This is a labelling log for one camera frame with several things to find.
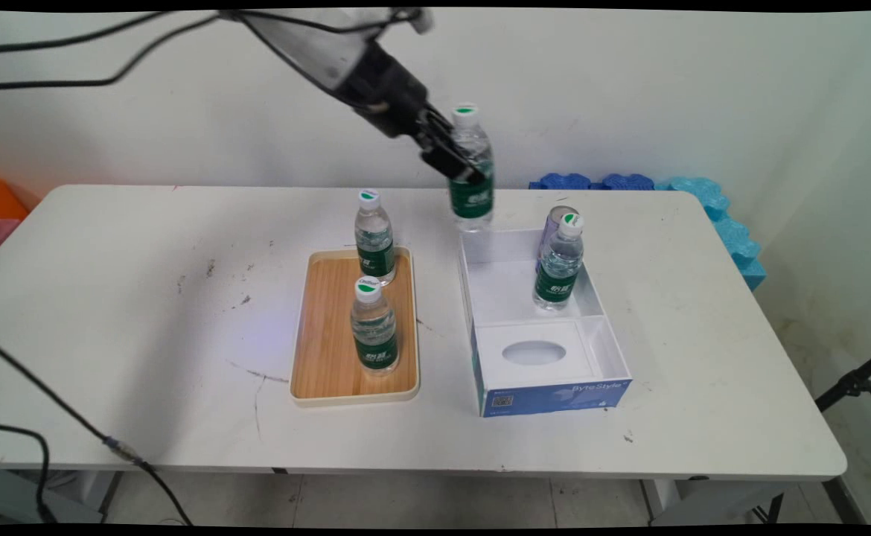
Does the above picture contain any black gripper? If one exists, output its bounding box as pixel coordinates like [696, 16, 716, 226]
[331, 41, 487, 185]

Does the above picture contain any water bottle green label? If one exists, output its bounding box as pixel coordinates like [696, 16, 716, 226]
[354, 190, 398, 287]
[532, 212, 585, 311]
[447, 103, 497, 233]
[351, 276, 400, 374]

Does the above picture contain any purple silver drink can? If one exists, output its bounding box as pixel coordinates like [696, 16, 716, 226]
[537, 205, 579, 270]

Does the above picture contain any dark blue foam mat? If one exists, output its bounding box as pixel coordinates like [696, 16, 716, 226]
[529, 173, 657, 191]

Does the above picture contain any wooden tray cream rim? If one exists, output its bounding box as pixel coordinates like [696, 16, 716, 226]
[290, 248, 421, 406]

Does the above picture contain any white blue cardboard box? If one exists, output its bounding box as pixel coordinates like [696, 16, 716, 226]
[458, 229, 634, 418]

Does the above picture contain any light blue foam mat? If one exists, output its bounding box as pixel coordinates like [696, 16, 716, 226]
[654, 176, 768, 292]

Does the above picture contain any orange object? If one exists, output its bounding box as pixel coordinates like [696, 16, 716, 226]
[0, 178, 31, 222]

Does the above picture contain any black tripod stand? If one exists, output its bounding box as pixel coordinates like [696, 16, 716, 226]
[814, 346, 871, 526]

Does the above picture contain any grey table leg frame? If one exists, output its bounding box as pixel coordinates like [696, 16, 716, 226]
[639, 479, 782, 526]
[0, 469, 121, 525]

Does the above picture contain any black cable with connector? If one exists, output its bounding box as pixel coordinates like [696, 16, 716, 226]
[0, 336, 194, 526]

